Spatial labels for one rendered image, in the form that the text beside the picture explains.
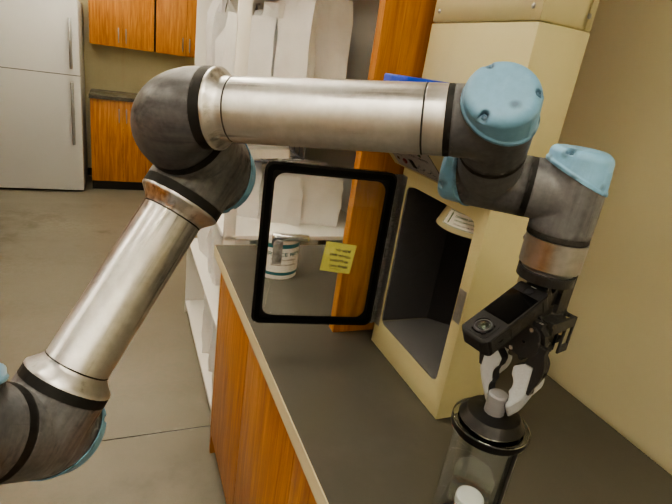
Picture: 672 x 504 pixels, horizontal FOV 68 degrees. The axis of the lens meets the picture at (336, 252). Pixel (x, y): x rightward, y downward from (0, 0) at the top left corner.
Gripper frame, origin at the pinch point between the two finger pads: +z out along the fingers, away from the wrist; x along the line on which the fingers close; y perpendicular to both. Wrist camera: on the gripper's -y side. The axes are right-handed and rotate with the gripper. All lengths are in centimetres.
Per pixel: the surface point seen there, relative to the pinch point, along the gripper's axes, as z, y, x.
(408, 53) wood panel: -45, 26, 58
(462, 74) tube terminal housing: -42, 23, 38
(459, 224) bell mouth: -13.6, 23.4, 31.2
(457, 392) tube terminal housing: 19.6, 21.8, 20.4
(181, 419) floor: 120, 14, 149
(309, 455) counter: 25.9, -11.2, 25.1
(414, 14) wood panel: -52, 26, 58
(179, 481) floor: 120, 0, 115
